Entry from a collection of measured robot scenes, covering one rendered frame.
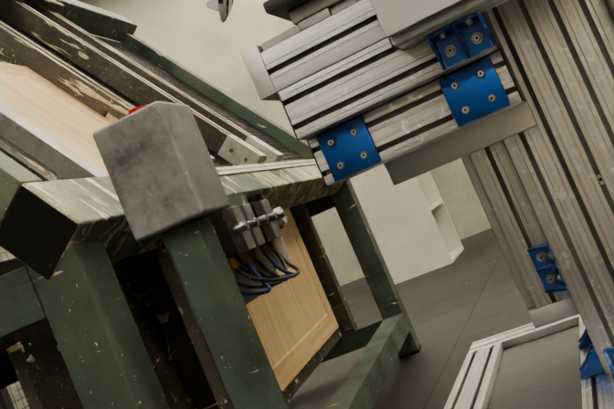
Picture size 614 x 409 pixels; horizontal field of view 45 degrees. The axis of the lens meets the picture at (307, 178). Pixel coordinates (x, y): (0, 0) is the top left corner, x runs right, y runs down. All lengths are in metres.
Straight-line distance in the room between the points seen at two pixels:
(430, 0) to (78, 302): 0.69
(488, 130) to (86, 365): 0.76
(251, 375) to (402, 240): 4.56
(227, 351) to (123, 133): 0.36
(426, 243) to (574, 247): 4.24
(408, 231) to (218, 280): 4.55
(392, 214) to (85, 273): 4.57
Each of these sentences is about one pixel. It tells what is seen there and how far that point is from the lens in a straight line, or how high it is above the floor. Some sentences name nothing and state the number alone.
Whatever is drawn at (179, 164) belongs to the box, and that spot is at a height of 0.83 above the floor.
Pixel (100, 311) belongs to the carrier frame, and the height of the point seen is 0.68.
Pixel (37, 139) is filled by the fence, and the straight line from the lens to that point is 1.52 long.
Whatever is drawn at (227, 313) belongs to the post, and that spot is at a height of 0.60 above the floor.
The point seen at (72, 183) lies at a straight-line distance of 1.33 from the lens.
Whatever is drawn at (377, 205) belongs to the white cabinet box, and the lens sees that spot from 5.66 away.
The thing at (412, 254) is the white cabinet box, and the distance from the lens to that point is 5.66.
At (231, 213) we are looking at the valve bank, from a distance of 1.46.
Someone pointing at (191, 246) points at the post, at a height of 0.71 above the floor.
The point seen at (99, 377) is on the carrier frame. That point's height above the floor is 0.59.
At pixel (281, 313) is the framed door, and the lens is 2.52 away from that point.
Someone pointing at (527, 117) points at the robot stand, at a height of 0.70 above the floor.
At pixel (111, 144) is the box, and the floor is 0.90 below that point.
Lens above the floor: 0.68
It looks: 3 degrees up
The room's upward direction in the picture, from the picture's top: 23 degrees counter-clockwise
